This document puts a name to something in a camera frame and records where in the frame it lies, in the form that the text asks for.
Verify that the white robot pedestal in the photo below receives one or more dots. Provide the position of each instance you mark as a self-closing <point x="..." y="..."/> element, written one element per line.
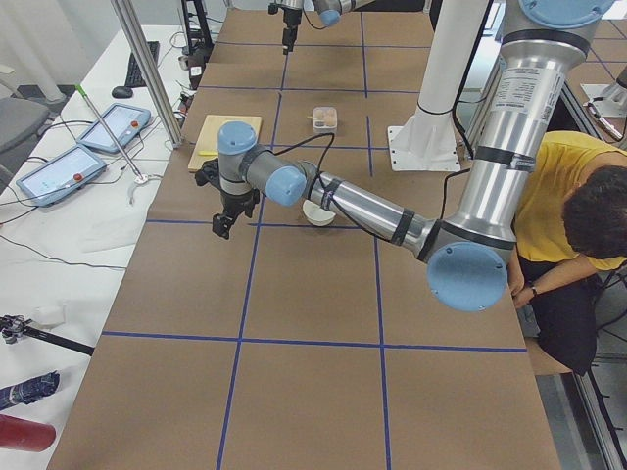
<point x="427" y="141"/>

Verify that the clear plastic egg box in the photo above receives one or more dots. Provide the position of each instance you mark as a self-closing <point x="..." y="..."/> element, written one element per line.
<point x="324" y="120"/>

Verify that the black tripod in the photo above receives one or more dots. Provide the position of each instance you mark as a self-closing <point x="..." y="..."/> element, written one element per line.
<point x="15" y="327"/>

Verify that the grey office chair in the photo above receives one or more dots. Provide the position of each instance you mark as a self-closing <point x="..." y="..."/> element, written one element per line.
<point x="23" y="122"/>

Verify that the aluminium frame post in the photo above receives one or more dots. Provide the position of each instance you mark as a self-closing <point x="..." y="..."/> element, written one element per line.
<point x="138" y="43"/>

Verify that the teach pendant near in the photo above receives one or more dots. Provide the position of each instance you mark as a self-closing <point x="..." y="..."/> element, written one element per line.
<point x="60" y="177"/>

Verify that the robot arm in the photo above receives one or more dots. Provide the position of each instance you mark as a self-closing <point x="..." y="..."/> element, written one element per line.
<point x="329" y="12"/>
<point x="465" y="253"/>

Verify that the red cylinder bottle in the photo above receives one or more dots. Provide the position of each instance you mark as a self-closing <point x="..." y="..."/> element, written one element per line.
<point x="26" y="435"/>

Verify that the person in yellow shirt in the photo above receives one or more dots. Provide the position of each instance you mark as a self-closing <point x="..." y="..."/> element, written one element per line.
<point x="570" y="225"/>

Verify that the metal rod green tip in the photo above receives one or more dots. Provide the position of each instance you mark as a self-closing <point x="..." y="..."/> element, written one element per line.
<point x="140" y="177"/>

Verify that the black computer mouse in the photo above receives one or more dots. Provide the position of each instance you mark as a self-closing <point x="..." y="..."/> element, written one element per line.
<point x="122" y="92"/>

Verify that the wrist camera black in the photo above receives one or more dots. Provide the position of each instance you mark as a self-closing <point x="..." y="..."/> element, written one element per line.
<point x="208" y="174"/>

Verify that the white bowl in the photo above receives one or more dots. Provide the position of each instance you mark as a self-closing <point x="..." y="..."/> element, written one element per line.
<point x="316" y="215"/>

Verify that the teach pendant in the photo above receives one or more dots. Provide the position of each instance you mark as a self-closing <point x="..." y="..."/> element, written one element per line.
<point x="125" y="122"/>
<point x="60" y="177"/>

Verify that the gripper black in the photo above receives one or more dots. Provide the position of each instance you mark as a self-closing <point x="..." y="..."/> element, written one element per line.
<point x="236" y="202"/>
<point x="291" y="19"/>

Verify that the teach pendant far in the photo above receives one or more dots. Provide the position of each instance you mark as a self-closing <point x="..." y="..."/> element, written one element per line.
<point x="125" y="122"/>

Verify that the folded blue umbrella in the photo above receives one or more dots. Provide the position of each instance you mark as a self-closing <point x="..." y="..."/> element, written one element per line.
<point x="31" y="390"/>

